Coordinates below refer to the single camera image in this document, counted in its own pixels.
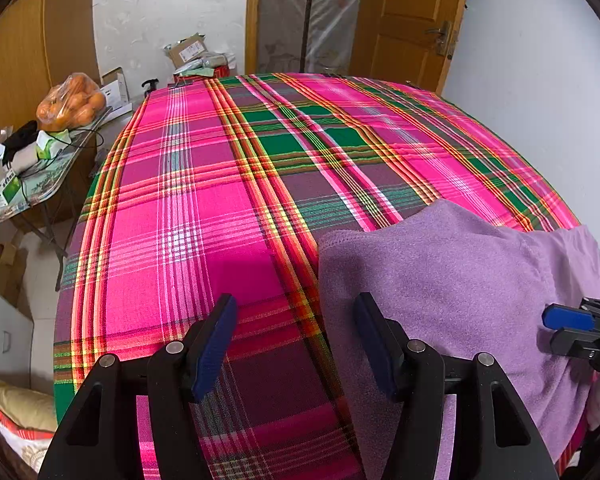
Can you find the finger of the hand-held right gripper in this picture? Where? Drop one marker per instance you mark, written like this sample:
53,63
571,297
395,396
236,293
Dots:
567,317
575,342

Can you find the flat cardboard box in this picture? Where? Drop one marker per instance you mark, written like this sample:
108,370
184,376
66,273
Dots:
2,270

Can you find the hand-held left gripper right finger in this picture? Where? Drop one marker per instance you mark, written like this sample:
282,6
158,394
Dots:
377,347

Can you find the black pouch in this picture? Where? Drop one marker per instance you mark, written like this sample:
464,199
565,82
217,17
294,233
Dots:
20,140

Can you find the folding table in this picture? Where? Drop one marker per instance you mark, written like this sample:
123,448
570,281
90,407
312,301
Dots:
45,180

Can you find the pink green plaid bed sheet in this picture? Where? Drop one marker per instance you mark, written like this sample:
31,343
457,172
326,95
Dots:
205,210

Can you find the wooden door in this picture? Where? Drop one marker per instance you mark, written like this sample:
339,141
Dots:
405,20

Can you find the white cardboard box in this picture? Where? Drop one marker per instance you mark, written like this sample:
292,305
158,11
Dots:
116,92

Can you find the red box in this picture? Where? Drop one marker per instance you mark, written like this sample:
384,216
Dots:
220,71

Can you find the bag of oranges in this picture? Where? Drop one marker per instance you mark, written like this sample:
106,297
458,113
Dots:
72,102

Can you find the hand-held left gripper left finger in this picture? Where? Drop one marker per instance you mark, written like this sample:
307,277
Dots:
212,350

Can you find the wooden wardrobe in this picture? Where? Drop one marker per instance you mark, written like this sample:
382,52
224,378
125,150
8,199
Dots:
25,50

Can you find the grey drawer cabinet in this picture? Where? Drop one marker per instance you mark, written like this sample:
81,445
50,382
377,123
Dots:
2,335

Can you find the wooden door frame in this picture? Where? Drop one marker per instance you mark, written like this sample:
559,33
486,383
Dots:
253,15

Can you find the brown cardboard box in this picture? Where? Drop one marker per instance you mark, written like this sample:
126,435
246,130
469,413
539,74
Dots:
187,50

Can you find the black hand pump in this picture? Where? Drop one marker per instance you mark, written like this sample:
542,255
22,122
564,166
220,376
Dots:
150,87

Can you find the green white medicine box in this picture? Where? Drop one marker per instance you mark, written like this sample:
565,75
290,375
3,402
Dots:
7,189

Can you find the clear plastic sheet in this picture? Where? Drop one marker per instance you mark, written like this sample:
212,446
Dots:
290,15

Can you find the metal door lock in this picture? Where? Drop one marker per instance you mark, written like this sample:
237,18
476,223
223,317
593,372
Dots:
442,37

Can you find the beige pillow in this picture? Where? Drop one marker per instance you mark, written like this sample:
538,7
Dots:
20,402

